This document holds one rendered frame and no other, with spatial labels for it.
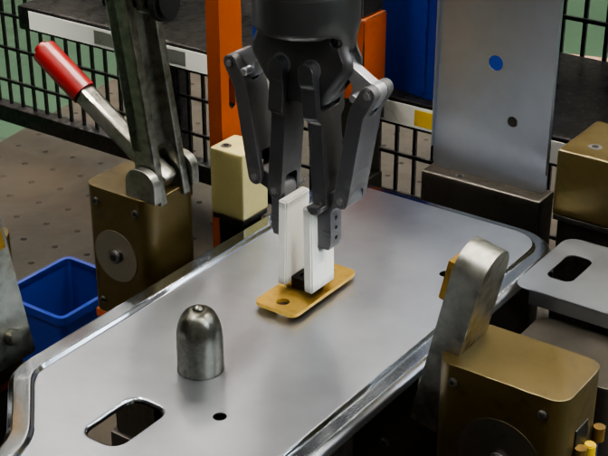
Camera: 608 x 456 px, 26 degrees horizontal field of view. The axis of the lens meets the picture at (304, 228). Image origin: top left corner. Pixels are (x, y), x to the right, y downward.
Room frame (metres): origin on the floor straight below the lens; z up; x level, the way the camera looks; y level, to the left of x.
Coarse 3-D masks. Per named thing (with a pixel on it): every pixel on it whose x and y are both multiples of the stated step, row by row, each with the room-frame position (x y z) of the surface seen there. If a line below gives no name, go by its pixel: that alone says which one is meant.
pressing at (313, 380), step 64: (384, 192) 1.06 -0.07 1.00; (256, 256) 0.93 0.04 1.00; (384, 256) 0.93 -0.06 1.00; (448, 256) 0.93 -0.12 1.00; (512, 256) 0.93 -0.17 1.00; (128, 320) 0.83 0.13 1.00; (256, 320) 0.83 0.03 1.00; (320, 320) 0.83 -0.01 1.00; (384, 320) 0.83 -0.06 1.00; (64, 384) 0.75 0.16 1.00; (128, 384) 0.75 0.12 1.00; (192, 384) 0.75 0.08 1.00; (256, 384) 0.75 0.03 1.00; (320, 384) 0.75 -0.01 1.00; (384, 384) 0.75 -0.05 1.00; (0, 448) 0.67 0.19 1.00; (64, 448) 0.67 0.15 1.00; (128, 448) 0.67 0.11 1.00; (192, 448) 0.67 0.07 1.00; (256, 448) 0.67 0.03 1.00; (320, 448) 0.68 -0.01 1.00
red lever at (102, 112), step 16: (48, 48) 1.01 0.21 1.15; (48, 64) 1.00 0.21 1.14; (64, 64) 1.00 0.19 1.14; (64, 80) 1.00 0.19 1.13; (80, 80) 0.99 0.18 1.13; (80, 96) 0.99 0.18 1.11; (96, 96) 0.99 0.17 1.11; (96, 112) 0.98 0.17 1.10; (112, 112) 0.98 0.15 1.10; (112, 128) 0.97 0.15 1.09; (128, 144) 0.96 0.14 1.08; (160, 160) 0.95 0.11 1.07
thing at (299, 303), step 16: (336, 272) 0.89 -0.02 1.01; (352, 272) 0.89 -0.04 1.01; (272, 288) 0.87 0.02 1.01; (288, 288) 0.87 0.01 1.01; (304, 288) 0.86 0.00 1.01; (320, 288) 0.87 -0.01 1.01; (336, 288) 0.87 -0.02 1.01; (256, 304) 0.85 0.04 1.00; (272, 304) 0.84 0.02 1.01; (288, 304) 0.84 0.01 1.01; (304, 304) 0.84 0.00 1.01
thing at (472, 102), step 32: (448, 0) 1.11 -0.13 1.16; (480, 0) 1.09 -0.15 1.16; (512, 0) 1.07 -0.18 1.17; (544, 0) 1.06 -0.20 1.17; (448, 32) 1.11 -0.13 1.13; (480, 32) 1.09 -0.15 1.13; (512, 32) 1.07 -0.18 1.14; (544, 32) 1.06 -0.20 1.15; (448, 64) 1.11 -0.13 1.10; (480, 64) 1.09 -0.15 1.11; (512, 64) 1.07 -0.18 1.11; (544, 64) 1.05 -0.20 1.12; (448, 96) 1.11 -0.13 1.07; (480, 96) 1.09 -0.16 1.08; (512, 96) 1.07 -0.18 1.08; (544, 96) 1.05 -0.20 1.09; (448, 128) 1.10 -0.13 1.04; (480, 128) 1.09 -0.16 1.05; (512, 128) 1.07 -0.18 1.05; (544, 128) 1.05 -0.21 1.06; (448, 160) 1.10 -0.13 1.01; (480, 160) 1.08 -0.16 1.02; (512, 160) 1.07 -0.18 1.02; (544, 160) 1.05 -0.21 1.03; (544, 192) 1.05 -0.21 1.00
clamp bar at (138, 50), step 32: (128, 0) 0.95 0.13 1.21; (160, 0) 0.93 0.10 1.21; (128, 32) 0.94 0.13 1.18; (160, 32) 0.97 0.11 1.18; (128, 64) 0.94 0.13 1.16; (160, 64) 0.96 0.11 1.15; (128, 96) 0.94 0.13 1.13; (160, 96) 0.96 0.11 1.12; (128, 128) 0.95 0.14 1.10; (160, 128) 0.96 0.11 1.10
